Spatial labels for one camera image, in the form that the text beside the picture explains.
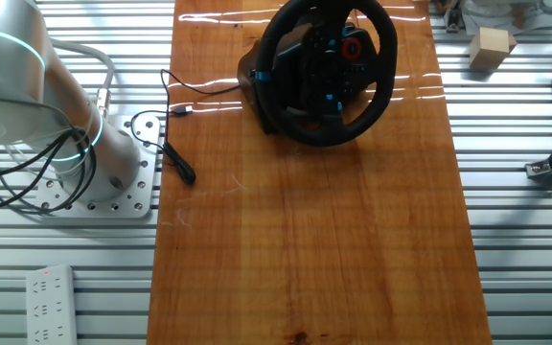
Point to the silver robot mounting plate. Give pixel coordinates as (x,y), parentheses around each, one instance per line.
(142,191)

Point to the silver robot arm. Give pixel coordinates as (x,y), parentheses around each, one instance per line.
(103,158)

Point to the wooden cube block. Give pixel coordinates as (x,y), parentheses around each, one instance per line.
(491,50)

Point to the crumpled white plastic sheet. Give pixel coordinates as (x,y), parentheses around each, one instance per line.
(511,14)

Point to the metal clamp bracket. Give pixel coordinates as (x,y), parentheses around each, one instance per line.
(453,21)

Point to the white power strip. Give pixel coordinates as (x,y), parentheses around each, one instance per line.
(51,306)

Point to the black racing steering wheel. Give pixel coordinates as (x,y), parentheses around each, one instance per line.
(314,136)

